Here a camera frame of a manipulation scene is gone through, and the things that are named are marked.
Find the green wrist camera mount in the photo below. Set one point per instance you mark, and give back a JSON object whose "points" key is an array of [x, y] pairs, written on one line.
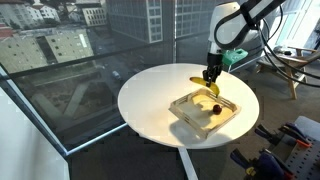
{"points": [[235, 56]]}

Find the yellow banana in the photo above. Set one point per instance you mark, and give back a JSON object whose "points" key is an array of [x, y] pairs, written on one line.
{"points": [[197, 80]]}

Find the light wooden tray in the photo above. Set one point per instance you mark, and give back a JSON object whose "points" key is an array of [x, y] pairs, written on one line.
{"points": [[196, 116]]}

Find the wooden lounge chair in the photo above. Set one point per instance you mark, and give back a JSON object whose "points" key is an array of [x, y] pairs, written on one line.
{"points": [[283, 62]]}

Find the grey perforated mounting plate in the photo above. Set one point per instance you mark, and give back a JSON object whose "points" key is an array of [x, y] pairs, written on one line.
{"points": [[306, 160]]}

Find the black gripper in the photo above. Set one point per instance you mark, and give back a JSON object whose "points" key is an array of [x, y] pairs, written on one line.
{"points": [[214, 61]]}

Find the dark red plum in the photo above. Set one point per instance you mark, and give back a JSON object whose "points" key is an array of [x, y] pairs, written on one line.
{"points": [[217, 109]]}

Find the white table leg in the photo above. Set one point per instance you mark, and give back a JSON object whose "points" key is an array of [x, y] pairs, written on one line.
{"points": [[187, 163]]}

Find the blue black spring clamp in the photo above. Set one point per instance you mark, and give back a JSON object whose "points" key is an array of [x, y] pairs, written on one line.
{"points": [[245, 161], [266, 133], [296, 135], [276, 163]]}

